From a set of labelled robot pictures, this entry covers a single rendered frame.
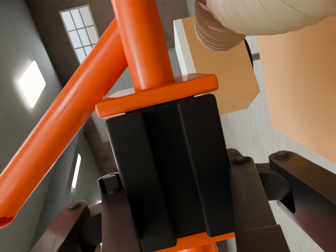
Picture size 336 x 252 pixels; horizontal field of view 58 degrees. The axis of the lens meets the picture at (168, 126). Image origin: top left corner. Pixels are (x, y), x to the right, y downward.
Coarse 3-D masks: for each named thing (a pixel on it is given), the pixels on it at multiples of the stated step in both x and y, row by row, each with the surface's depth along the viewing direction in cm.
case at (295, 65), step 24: (264, 48) 34; (288, 48) 28; (312, 48) 24; (264, 72) 36; (288, 72) 30; (312, 72) 25; (288, 96) 31; (312, 96) 26; (288, 120) 32; (312, 120) 27; (312, 144) 28
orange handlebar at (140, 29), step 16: (112, 0) 15; (128, 0) 14; (144, 0) 14; (128, 16) 14; (144, 16) 14; (128, 32) 15; (144, 32) 14; (160, 32) 15; (128, 48) 15; (144, 48) 15; (160, 48) 15; (128, 64) 15; (144, 64) 15; (160, 64) 15; (144, 80) 15; (160, 80) 15
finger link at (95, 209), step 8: (96, 208) 14; (88, 216) 14; (96, 216) 14; (88, 224) 14; (96, 224) 14; (80, 232) 14; (88, 232) 14; (96, 232) 14; (80, 240) 14; (88, 240) 14; (96, 240) 14
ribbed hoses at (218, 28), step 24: (216, 0) 14; (240, 0) 11; (264, 0) 10; (288, 0) 9; (312, 0) 9; (216, 24) 18; (240, 24) 13; (264, 24) 12; (288, 24) 11; (312, 24) 11; (216, 48) 22
